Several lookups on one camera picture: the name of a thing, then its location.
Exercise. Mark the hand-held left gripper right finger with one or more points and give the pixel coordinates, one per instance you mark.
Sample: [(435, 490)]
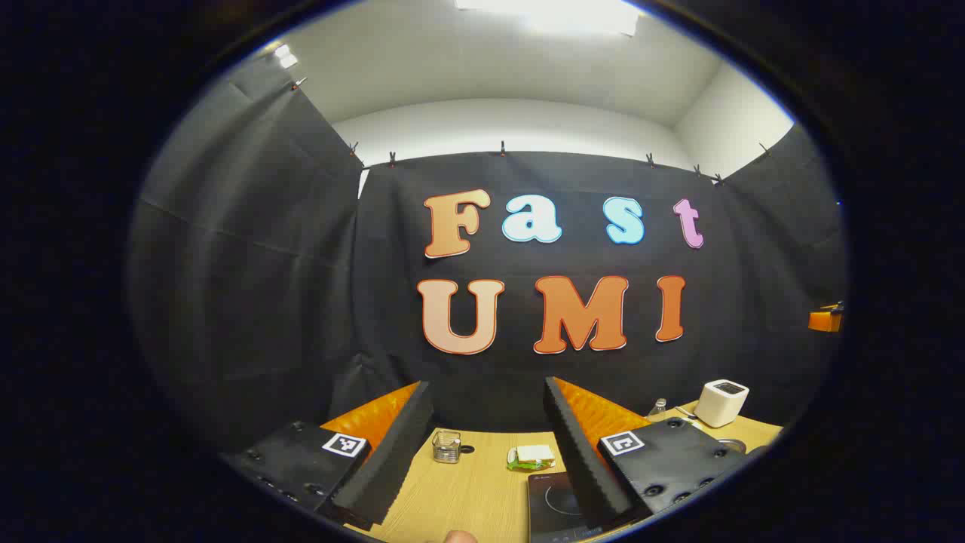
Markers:
[(580, 460)]

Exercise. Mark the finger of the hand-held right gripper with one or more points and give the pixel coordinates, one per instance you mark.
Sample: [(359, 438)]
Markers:
[(824, 320)]

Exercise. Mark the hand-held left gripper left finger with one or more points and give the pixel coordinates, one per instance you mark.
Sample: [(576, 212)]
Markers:
[(392, 460)]

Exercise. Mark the black induction cooktop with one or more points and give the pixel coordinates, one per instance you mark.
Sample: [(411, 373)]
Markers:
[(554, 505)]

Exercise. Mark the sandwich with lettuce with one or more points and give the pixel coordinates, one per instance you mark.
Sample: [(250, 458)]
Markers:
[(534, 455)]

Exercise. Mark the clear plastic water bottle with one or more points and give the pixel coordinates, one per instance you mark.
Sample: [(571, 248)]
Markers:
[(658, 409)]

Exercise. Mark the white toaster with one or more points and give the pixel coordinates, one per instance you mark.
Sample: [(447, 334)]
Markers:
[(720, 407)]

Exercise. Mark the black backdrop cloth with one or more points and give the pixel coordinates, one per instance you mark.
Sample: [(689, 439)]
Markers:
[(301, 302)]

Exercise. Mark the row of black clips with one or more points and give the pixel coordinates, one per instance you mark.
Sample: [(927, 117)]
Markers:
[(502, 148)]

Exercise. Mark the ceiling light panel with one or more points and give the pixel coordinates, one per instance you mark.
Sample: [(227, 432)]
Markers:
[(550, 15), (286, 56)]

